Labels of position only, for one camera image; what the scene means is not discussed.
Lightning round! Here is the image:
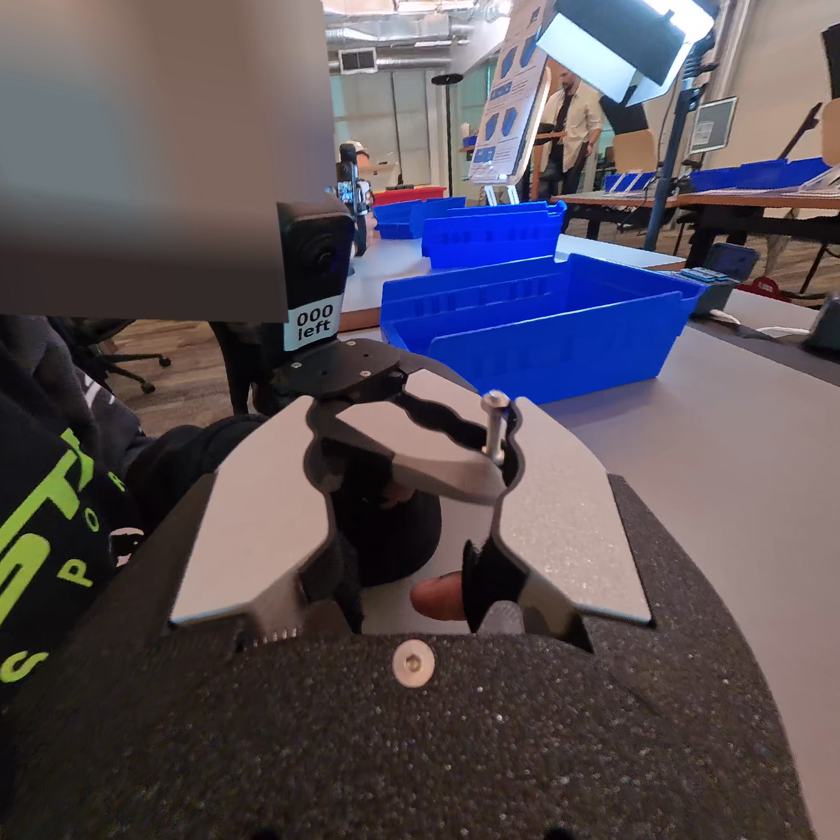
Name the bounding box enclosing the black monitor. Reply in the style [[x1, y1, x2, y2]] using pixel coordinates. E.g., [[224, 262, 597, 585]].
[[821, 24, 840, 99]]

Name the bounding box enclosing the red plastic bin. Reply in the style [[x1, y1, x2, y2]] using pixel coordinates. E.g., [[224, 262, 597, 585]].
[[374, 185, 447, 207]]

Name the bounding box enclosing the black and blue device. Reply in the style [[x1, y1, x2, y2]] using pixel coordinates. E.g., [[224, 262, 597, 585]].
[[680, 267, 742, 319]]

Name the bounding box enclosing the person's left forearm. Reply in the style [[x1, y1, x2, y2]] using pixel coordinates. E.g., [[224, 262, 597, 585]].
[[125, 414, 270, 526]]

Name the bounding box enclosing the black floor lamp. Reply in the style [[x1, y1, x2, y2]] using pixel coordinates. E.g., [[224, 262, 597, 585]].
[[431, 73, 466, 198]]

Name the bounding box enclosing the grey tool case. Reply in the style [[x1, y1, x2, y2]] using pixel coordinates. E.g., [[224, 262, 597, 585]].
[[804, 296, 840, 358]]

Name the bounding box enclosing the white cable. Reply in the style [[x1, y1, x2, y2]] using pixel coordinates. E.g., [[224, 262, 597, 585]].
[[709, 309, 817, 340]]

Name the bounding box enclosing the studio light on stand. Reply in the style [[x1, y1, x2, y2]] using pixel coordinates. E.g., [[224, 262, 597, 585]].
[[536, 0, 720, 250]]

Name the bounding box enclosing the dark blue bag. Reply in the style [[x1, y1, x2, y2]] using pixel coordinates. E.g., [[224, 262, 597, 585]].
[[703, 242, 760, 283]]

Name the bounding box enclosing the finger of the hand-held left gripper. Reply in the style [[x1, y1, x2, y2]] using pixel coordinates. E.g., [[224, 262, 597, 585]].
[[401, 365, 523, 460], [326, 401, 510, 506]]

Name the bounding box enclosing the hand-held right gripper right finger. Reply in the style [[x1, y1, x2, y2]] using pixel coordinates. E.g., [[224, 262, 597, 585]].
[[460, 394, 655, 640]]

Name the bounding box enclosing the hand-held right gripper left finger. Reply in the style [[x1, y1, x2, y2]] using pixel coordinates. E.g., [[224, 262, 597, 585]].
[[168, 398, 362, 640]]

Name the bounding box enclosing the roll-up banner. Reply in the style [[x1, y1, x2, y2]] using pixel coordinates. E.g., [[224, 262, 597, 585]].
[[469, 0, 552, 185]]

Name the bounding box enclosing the long wooden desk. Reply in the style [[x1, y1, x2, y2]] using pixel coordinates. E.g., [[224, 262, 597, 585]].
[[552, 184, 840, 296]]

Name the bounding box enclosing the black office chair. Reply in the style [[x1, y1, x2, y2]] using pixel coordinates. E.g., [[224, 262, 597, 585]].
[[73, 319, 172, 395]]

